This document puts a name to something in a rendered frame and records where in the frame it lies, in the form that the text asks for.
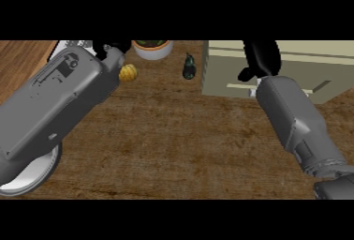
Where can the beige drawer cabinet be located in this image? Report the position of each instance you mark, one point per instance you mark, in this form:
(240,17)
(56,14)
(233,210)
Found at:
(295,65)

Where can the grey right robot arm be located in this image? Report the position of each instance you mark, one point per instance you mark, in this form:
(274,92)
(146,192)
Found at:
(295,115)

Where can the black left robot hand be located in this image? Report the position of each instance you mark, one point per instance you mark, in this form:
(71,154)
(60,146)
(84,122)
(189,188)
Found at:
(110,47)

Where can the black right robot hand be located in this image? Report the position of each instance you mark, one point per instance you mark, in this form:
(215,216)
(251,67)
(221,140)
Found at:
(262,59)

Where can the white round plate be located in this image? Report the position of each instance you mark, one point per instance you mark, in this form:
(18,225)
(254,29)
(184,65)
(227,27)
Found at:
(34,175)

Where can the dark green eggplant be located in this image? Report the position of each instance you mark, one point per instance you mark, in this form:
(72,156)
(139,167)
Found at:
(189,68)

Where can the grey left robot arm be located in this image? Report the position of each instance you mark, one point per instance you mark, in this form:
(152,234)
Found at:
(50,103)

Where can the yellow ridged squash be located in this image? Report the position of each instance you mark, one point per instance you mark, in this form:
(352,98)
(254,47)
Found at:
(128,72)

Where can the white plant pot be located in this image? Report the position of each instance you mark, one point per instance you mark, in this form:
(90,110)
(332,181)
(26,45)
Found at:
(152,49)

